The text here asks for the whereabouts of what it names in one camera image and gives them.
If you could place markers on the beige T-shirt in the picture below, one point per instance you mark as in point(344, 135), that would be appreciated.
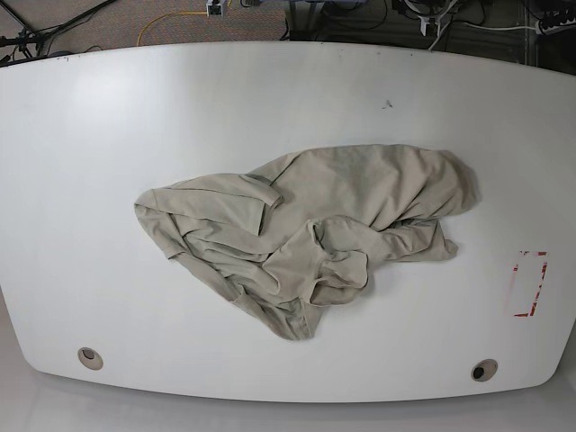
point(301, 233)

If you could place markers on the red tape rectangle marker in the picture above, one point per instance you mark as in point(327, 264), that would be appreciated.
point(528, 280)

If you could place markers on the black tripod legs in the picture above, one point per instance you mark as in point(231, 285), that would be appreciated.
point(34, 44)

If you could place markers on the white power strip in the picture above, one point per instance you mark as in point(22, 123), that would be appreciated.
point(556, 21)

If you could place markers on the right-arm wrist camera box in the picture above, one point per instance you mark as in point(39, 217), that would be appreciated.
point(216, 8)

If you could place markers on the left-arm wrist camera box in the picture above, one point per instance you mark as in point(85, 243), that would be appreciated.
point(429, 25)

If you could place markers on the left table cable grommet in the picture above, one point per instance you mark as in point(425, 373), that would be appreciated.
point(90, 358)

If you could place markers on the table cable grommet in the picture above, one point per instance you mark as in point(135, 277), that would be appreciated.
point(90, 358)
point(484, 370)

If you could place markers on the right table cable grommet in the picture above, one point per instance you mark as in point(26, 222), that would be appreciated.
point(484, 370)

